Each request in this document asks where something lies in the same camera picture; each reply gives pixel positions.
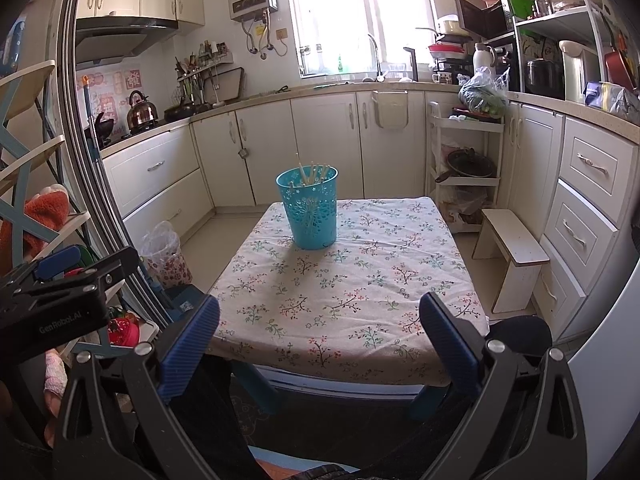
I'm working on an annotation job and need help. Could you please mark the white and blue shelf rack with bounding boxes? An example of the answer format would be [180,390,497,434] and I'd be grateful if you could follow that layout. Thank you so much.
[0,60,161,361]

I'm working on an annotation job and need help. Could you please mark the steel cooking pot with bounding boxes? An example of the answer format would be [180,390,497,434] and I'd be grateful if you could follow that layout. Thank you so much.
[525,58,566,96]

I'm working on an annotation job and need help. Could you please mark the steel kettle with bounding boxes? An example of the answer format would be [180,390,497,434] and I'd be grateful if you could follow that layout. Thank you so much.
[126,90,160,131]

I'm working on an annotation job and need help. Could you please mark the dark framed board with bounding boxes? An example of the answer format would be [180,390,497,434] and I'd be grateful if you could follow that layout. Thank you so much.
[210,67,246,106]

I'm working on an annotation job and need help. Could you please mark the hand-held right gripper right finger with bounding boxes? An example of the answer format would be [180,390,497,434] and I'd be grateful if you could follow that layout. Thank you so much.
[419,291,583,480]

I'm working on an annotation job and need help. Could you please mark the plastic bags of produce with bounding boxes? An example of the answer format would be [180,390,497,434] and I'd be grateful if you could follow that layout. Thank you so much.
[447,187,488,226]

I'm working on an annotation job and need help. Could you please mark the black wok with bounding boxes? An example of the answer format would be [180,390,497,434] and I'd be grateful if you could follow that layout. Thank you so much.
[92,111,118,148]

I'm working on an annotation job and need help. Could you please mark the red bowl stack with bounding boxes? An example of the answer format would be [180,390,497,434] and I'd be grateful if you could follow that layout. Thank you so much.
[427,42,466,61]

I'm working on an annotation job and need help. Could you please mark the red strawberry toy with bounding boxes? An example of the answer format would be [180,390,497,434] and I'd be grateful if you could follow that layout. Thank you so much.
[107,312,141,346]

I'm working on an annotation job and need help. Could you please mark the floral trash bin with bag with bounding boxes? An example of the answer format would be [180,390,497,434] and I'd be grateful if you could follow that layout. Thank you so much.
[140,220,193,288]

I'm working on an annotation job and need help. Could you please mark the black pan with lid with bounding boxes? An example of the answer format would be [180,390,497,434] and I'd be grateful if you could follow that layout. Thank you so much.
[435,149,496,183]

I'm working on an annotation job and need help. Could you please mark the cream base cabinets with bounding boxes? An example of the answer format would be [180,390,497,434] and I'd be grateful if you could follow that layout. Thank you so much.
[102,90,503,241]

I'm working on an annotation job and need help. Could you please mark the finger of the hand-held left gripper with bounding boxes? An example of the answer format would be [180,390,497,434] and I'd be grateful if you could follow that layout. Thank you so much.
[10,245,141,293]

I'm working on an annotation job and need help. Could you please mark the water heater hoses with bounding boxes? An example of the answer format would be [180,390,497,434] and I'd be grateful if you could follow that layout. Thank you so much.
[245,20,288,58]

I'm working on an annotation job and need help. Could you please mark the black microwave oven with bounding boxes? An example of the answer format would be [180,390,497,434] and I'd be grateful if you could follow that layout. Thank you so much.
[455,0,516,41]

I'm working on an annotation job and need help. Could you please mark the white thermos jug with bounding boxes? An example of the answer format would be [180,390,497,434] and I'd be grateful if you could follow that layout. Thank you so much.
[472,42,496,78]

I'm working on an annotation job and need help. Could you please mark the pink fuzzy cloth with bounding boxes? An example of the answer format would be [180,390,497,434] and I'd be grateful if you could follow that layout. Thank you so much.
[44,350,68,408]

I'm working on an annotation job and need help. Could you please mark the red frying pan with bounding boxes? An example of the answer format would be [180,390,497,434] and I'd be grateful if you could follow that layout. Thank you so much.
[602,47,638,91]

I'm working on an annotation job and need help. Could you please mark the white counter shelf rack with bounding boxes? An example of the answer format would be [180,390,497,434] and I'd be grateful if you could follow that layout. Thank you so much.
[515,0,618,101]

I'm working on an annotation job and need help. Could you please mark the white refrigerator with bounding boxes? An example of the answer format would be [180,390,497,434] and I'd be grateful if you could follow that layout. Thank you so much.
[567,250,640,480]

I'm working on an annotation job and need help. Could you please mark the wall utensil rack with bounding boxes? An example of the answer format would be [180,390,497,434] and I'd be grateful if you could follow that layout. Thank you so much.
[175,41,233,106]

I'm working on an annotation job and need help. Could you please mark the black range hood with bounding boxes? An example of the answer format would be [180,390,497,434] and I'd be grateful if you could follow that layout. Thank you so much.
[75,16,180,63]

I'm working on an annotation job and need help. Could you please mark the teal perforated plastic basket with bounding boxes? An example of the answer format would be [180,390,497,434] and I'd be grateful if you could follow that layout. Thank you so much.
[276,164,340,251]

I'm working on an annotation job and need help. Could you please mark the blue mop handle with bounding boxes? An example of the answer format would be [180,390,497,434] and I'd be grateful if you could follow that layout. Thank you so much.
[82,75,103,161]

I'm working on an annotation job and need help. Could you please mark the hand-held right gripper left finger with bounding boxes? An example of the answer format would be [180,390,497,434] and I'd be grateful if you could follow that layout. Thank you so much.
[52,294,226,480]

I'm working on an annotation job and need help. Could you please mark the white trolley cart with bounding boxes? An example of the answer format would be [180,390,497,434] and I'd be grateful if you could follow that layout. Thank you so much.
[427,101,505,233]

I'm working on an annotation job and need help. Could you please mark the cream drawer unit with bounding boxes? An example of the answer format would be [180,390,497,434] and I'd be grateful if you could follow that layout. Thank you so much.
[502,100,640,341]

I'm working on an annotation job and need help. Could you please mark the white wooden stool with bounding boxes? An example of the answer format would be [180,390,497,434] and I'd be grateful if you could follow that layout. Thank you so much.
[472,208,551,313]

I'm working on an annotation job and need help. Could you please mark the white electric kettle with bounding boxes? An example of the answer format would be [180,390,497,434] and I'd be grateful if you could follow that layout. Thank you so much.
[559,40,598,102]

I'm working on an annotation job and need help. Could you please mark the blue box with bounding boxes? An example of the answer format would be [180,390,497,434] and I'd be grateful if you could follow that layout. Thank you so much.
[585,81,608,108]

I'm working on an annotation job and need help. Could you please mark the orange plush toy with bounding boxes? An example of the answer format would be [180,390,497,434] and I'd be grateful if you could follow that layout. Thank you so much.
[0,185,71,266]

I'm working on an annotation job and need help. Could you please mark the floral tablecloth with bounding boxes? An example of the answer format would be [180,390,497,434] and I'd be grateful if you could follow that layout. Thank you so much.
[205,197,491,386]

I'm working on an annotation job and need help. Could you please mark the white hanging waste bin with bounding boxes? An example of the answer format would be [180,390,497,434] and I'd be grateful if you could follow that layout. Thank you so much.
[370,90,410,130]

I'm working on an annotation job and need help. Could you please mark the kitchen window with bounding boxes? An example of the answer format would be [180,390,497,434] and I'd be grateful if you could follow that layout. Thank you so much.
[285,0,451,78]

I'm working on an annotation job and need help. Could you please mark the grey sliding door frame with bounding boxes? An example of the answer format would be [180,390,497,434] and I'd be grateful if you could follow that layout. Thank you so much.
[57,0,166,321]

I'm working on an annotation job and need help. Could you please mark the black frying pan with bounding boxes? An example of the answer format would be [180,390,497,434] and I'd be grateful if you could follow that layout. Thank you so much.
[164,102,201,122]

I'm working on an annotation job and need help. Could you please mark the beige kitchen countertop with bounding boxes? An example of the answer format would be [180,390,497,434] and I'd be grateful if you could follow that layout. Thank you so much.
[100,80,640,133]

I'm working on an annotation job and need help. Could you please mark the chrome faucet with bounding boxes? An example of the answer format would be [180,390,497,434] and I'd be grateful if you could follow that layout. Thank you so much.
[367,34,386,81]

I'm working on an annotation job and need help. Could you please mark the plastic bag of greens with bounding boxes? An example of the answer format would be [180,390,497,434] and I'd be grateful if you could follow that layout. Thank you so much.
[459,66,508,117]

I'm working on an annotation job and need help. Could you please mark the pink wall stickers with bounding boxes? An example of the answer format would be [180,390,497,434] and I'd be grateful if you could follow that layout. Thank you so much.
[75,69,143,133]

